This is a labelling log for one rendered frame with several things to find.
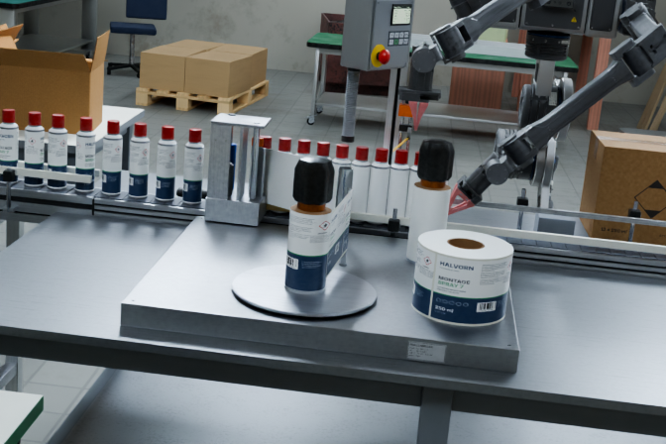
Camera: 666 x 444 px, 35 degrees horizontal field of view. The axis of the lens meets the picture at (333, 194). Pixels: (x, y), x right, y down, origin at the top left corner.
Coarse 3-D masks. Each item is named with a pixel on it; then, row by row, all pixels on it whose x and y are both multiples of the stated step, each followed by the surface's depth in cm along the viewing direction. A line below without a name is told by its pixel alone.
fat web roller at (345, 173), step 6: (342, 168) 263; (348, 168) 263; (342, 174) 263; (348, 174) 263; (342, 180) 263; (348, 180) 263; (342, 186) 264; (348, 186) 264; (336, 192) 265; (342, 192) 264; (336, 198) 265; (342, 198) 264; (336, 204) 266; (348, 240) 268
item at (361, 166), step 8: (360, 152) 280; (368, 152) 281; (360, 160) 281; (360, 168) 280; (368, 168) 281; (360, 176) 281; (368, 176) 282; (360, 184) 281; (368, 184) 283; (352, 192) 283; (360, 192) 282; (352, 200) 283; (360, 200) 283; (352, 208) 283; (360, 208) 283
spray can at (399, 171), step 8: (400, 152) 280; (400, 160) 280; (392, 168) 281; (400, 168) 280; (408, 168) 281; (392, 176) 281; (400, 176) 281; (408, 176) 283; (392, 184) 282; (400, 184) 281; (392, 192) 282; (400, 192) 282; (392, 200) 283; (400, 200) 282; (392, 208) 283; (400, 208) 283; (400, 216) 284
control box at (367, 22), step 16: (352, 0) 276; (368, 0) 272; (384, 0) 274; (400, 0) 279; (352, 16) 277; (368, 16) 273; (384, 16) 275; (352, 32) 277; (368, 32) 274; (384, 32) 277; (352, 48) 278; (368, 48) 275; (384, 48) 278; (400, 48) 284; (352, 64) 279; (368, 64) 276; (384, 64) 280; (400, 64) 285
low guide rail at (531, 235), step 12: (360, 216) 282; (372, 216) 282; (384, 216) 281; (456, 228) 280; (468, 228) 280; (480, 228) 279; (492, 228) 279; (504, 228) 280; (540, 240) 278; (552, 240) 278; (564, 240) 278; (576, 240) 277; (588, 240) 277; (600, 240) 277; (612, 240) 277; (648, 252) 276; (660, 252) 276
